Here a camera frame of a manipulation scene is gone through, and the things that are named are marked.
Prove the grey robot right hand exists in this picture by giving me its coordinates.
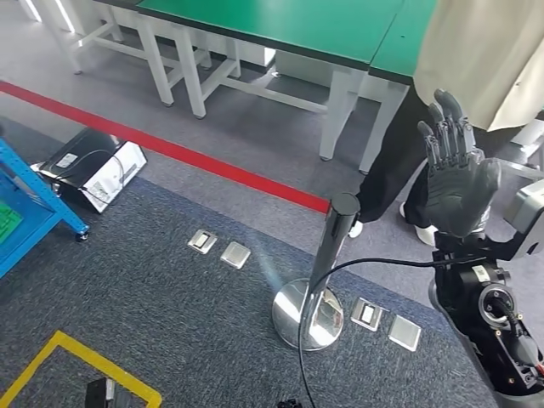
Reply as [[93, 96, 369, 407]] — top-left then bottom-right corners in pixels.
[[417, 88, 503, 239]]

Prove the white workbench with green top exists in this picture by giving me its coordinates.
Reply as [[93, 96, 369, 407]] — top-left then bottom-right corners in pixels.
[[17, 0, 544, 181]]

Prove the blue metal shelf rack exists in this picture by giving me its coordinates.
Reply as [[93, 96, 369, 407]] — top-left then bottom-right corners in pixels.
[[0, 138, 90, 280]]

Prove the person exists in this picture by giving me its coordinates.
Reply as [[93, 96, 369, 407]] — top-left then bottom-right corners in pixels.
[[349, 0, 544, 249]]

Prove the silver floor socket plate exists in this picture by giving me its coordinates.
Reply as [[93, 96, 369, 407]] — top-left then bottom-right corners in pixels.
[[388, 314, 422, 354], [350, 297, 385, 333], [220, 241, 251, 270], [187, 229, 218, 256]]

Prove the black and white box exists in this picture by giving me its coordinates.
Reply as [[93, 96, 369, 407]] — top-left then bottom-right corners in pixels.
[[30, 127, 148, 214]]

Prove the yellow tape square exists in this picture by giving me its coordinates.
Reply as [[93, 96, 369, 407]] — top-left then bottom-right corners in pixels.
[[0, 330, 163, 408]]

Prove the green plastic folding crate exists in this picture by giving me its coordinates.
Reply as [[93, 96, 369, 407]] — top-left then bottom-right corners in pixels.
[[0, 198, 24, 246]]

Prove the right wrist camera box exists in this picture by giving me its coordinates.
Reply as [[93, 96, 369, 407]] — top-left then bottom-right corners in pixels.
[[503, 179, 544, 260]]

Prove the chrome stanchion post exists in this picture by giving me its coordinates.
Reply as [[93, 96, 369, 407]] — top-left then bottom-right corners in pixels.
[[272, 192, 362, 353]]

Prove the thin black cable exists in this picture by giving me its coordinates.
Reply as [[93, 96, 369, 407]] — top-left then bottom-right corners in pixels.
[[55, 148, 126, 204]]

